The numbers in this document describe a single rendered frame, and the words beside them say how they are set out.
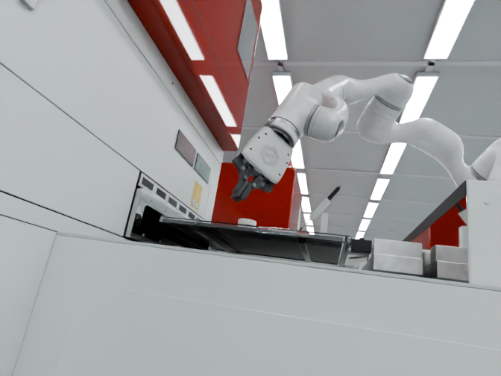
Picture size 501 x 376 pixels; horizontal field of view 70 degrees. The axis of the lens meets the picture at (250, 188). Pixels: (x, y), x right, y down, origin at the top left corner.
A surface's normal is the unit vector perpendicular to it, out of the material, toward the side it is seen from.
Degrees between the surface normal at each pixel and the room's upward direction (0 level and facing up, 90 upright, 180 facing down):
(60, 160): 90
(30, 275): 90
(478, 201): 90
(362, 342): 90
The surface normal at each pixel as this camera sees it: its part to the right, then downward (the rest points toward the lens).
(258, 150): 0.41, -0.25
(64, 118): 0.97, 0.07
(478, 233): -0.19, -0.32
